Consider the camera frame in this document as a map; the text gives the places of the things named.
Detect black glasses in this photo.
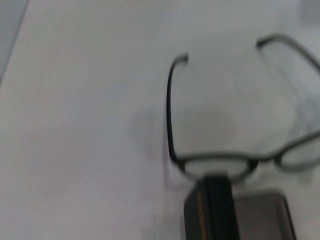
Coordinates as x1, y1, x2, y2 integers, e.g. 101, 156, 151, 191
165, 33, 320, 184

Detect black glasses case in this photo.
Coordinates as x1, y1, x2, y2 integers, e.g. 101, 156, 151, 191
183, 174, 297, 240

